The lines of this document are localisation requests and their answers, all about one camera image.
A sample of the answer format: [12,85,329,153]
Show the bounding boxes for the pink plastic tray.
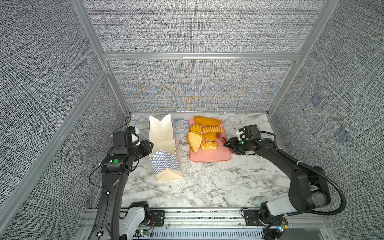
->
[188,117,231,163]

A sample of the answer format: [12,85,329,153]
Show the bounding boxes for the oval golden bread bun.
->
[204,133,218,141]

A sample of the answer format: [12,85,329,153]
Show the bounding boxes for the red kitchen tongs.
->
[216,133,236,155]

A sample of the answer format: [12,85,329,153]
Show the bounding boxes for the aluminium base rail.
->
[75,208,337,240]

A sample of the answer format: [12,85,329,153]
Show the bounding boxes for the ridged golden bread roll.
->
[202,126,223,134]

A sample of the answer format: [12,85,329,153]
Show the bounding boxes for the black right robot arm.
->
[224,125,331,224]

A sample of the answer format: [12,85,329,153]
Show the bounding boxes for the long oval bread loaf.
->
[194,116,221,127]

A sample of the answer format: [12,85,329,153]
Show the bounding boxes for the square glazed pastry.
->
[201,141,218,151]

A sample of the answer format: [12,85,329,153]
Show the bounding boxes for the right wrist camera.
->
[236,125,261,141]

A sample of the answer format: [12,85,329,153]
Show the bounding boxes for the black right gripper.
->
[223,136,252,155]

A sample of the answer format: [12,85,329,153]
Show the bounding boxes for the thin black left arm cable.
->
[88,164,110,194]

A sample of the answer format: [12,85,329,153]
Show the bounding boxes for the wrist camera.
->
[125,126,140,146]
[236,125,261,141]

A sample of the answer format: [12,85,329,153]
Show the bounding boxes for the small ridged yellow bun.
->
[190,123,203,133]

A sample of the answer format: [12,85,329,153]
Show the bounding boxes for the checkered paper bag blue handles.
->
[134,114,190,182]

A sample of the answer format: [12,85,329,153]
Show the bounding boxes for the triangular tan bread slice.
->
[187,132,203,153]

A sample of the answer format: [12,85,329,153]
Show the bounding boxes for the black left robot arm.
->
[89,127,154,240]

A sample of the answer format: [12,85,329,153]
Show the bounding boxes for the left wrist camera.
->
[125,126,140,146]

